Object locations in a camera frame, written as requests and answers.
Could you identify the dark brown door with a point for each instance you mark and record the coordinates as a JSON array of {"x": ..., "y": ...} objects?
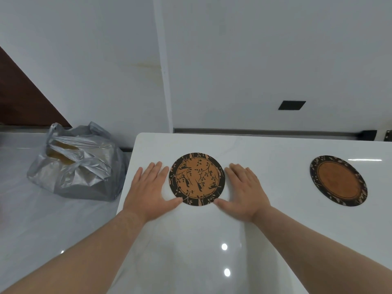
[{"x": 21, "y": 101}]

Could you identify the white marble table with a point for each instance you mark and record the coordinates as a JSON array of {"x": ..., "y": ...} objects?
[{"x": 269, "y": 168}]

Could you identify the black-brown branch pattern mat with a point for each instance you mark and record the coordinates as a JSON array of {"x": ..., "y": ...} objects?
[{"x": 197, "y": 179}]

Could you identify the black wall socket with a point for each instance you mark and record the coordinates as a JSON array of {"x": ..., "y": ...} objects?
[{"x": 291, "y": 105}]

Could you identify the black leaf-rim brown mat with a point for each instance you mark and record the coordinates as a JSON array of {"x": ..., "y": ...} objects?
[{"x": 338, "y": 180}]

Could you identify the black chair with white trim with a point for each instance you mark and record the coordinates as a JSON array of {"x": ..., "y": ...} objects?
[{"x": 367, "y": 135}]

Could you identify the person's left forearm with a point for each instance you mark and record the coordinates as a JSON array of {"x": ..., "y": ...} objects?
[{"x": 82, "y": 257}]

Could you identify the person's right hand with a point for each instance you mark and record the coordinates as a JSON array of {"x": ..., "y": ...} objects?
[{"x": 245, "y": 195}]

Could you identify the person's right forearm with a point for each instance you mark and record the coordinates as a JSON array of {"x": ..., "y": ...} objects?
[{"x": 315, "y": 254}]

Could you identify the person's left hand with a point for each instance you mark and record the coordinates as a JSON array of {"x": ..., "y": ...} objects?
[{"x": 147, "y": 195}]

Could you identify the silver plastic bag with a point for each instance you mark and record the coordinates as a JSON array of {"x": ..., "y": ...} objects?
[{"x": 82, "y": 171}]

